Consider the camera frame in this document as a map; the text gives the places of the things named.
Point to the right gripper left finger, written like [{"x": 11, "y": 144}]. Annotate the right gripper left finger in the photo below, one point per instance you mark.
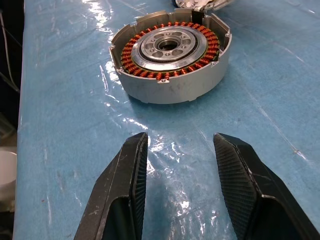
[{"x": 117, "y": 180}]

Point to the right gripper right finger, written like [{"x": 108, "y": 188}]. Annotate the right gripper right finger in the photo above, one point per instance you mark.
[{"x": 250, "y": 190}]

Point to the silver motor housing copper windings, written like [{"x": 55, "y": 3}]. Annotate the silver motor housing copper windings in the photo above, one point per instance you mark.
[{"x": 175, "y": 87}]

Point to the round silver motor lid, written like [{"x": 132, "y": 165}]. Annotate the round silver motor lid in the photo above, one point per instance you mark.
[{"x": 190, "y": 3}]

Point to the blue table mat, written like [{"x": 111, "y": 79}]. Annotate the blue table mat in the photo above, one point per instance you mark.
[{"x": 62, "y": 125}]

